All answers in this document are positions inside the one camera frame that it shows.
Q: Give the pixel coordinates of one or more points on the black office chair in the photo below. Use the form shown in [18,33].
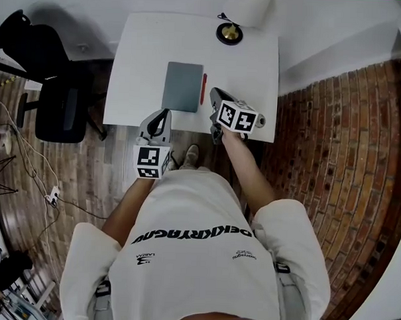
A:
[57,93]

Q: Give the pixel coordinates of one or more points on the person's white printed shirt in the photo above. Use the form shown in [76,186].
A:
[196,255]

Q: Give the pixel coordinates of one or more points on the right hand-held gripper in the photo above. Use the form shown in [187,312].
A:
[237,118]

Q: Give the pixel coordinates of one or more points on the black tripod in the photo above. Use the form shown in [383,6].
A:
[2,177]

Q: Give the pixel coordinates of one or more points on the red pen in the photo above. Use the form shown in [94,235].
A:
[203,90]

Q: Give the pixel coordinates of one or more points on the grey notebook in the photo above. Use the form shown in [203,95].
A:
[182,87]

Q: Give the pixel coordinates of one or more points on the person's beige shoe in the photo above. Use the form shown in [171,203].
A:
[190,155]

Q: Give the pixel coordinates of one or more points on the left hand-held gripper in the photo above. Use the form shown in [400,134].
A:
[149,157]

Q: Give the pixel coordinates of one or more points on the white power strip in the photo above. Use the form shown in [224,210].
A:
[52,195]

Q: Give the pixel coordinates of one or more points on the black bag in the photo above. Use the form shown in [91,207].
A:
[15,269]

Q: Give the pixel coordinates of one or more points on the white desk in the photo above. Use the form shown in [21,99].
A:
[141,70]

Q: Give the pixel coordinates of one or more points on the white shade table lamp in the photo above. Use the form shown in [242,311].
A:
[248,9]

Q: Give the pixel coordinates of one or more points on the person's left forearm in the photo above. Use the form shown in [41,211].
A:
[129,206]

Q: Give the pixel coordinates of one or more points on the person's right forearm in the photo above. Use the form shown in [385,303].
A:
[249,171]

